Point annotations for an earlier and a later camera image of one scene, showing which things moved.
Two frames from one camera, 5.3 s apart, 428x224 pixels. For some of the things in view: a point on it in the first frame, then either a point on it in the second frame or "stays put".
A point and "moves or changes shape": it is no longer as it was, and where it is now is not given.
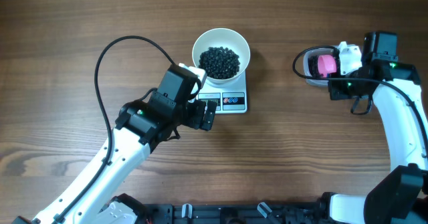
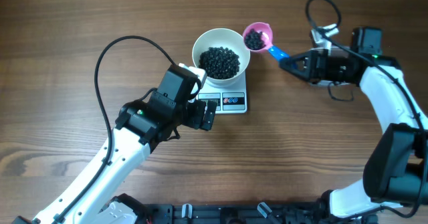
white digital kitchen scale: x=229 y=99 stays put
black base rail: x=236 y=213 stays put
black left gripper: x=196 y=120 stays put
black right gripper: x=336 y=91 to x=317 y=66
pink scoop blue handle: x=327 y=64 moves or changes shape
